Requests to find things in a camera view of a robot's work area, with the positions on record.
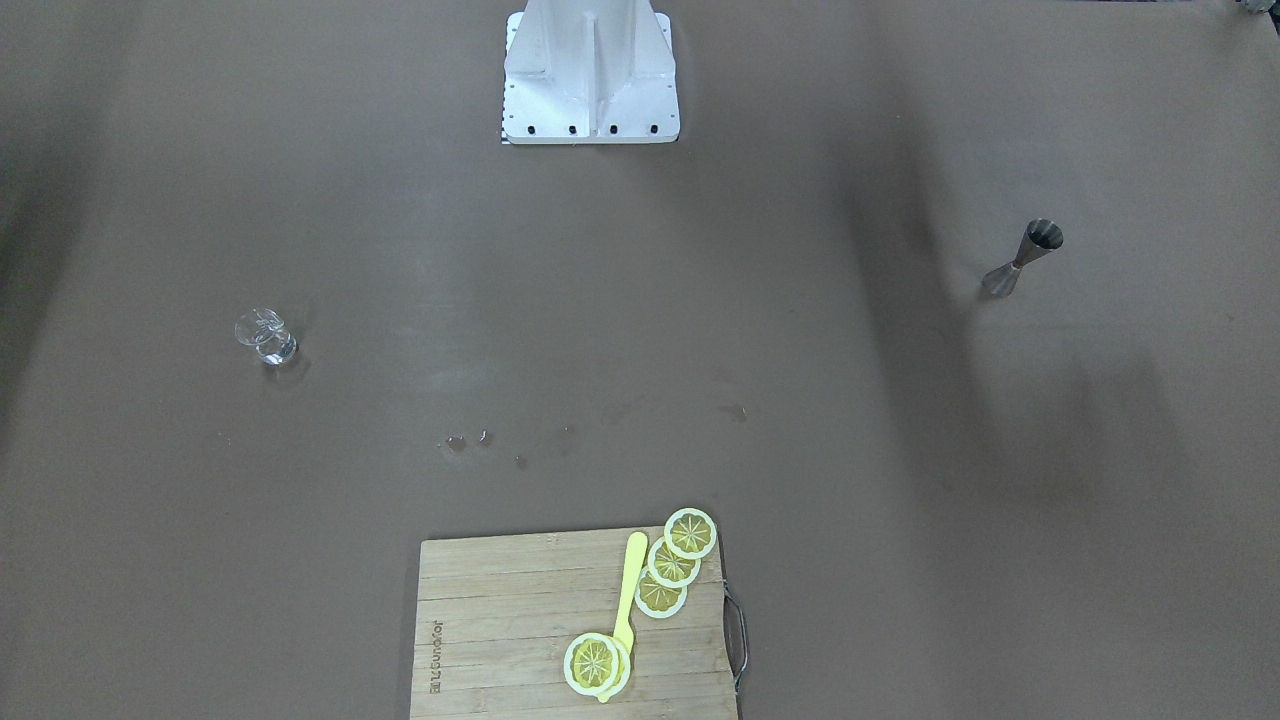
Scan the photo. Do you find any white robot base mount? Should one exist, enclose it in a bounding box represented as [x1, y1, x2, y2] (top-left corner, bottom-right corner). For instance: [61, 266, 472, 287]
[500, 1, 681, 145]

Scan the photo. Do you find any lemon slice middle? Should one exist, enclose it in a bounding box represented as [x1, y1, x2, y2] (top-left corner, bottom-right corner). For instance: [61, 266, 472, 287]
[646, 539, 701, 589]

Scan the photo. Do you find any lemon slice on handle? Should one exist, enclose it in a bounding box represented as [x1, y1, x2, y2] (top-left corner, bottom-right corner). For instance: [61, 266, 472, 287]
[562, 632, 632, 703]

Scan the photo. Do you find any lemon slice near knife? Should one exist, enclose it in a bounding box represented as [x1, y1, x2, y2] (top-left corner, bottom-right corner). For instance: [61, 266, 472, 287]
[634, 570, 689, 619]

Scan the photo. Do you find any clear glass measuring cup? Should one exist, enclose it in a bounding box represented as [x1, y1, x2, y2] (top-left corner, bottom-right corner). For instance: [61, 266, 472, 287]
[234, 307, 298, 366]

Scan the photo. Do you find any steel double jigger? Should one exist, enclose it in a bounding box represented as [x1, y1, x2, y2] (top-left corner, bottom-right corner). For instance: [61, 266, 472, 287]
[980, 218, 1064, 297]

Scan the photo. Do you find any bamboo cutting board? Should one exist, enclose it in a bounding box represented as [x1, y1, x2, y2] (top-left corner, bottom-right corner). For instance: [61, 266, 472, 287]
[410, 528, 740, 719]

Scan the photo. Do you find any yellow plastic knife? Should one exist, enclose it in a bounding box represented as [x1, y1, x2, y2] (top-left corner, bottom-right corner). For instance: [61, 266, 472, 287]
[611, 530, 649, 667]

